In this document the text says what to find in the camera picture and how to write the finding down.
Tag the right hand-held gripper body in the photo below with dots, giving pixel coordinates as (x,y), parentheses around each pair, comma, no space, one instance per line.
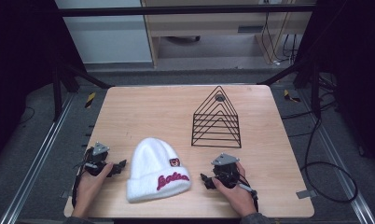
(226,172)

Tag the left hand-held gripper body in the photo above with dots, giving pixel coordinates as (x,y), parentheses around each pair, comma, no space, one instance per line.
(95,160)

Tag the white knit beanie hat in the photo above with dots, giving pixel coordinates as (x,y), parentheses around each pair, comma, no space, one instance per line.
(154,168)

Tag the person's right hand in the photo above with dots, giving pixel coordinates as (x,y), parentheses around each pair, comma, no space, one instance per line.
(238,199)

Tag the person's left hand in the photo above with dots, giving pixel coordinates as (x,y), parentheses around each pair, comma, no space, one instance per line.
(87,189)

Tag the yellow black striped tape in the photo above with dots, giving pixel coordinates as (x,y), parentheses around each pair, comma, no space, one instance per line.
(90,100)
(290,97)

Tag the grey round table grommet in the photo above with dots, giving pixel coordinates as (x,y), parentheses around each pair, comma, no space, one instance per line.
(219,98)

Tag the black metal stand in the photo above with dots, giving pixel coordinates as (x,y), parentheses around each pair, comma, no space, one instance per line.
(57,93)
(314,90)

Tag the black curtain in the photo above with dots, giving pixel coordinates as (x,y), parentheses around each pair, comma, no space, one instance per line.
(20,62)
(356,62)

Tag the white cabinet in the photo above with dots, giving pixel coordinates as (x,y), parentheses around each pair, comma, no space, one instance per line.
(108,37)

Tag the light wooden desk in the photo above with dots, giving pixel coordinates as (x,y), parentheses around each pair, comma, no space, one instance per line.
(207,26)

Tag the aluminium floor rail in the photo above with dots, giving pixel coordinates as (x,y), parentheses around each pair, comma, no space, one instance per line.
(341,174)
(36,161)

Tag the grey table bracket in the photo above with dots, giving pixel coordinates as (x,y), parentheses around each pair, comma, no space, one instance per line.
(306,194)

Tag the black horizontal frame bar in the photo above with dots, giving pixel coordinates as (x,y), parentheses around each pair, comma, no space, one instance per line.
(176,10)

